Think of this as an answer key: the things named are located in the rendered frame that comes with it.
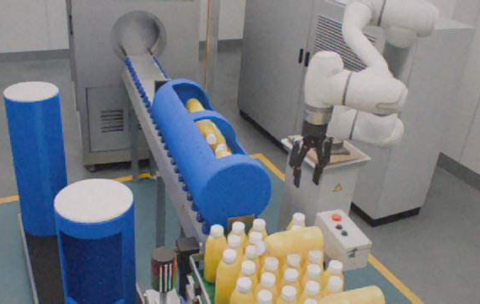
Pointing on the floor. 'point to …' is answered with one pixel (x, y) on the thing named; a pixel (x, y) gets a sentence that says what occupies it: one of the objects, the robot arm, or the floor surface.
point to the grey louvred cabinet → (435, 62)
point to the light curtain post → (212, 49)
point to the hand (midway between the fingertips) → (307, 176)
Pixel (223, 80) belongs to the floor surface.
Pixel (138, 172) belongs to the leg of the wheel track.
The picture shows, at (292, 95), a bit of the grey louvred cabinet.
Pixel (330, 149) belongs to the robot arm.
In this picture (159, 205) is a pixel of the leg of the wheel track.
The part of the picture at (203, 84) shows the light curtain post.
